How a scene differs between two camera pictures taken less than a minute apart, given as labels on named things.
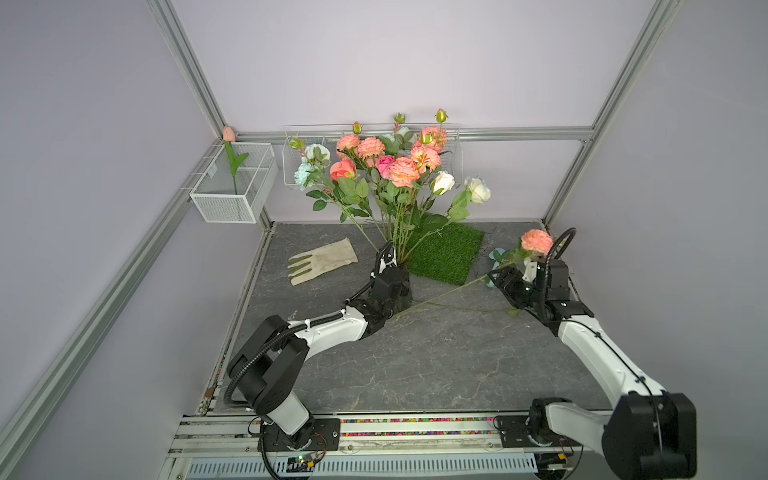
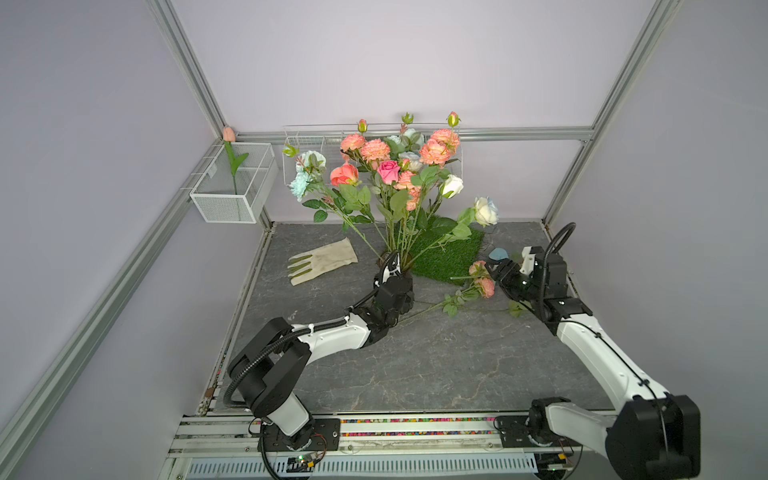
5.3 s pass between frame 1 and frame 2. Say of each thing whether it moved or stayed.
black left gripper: stayed
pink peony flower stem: moved
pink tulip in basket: stayed
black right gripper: stayed
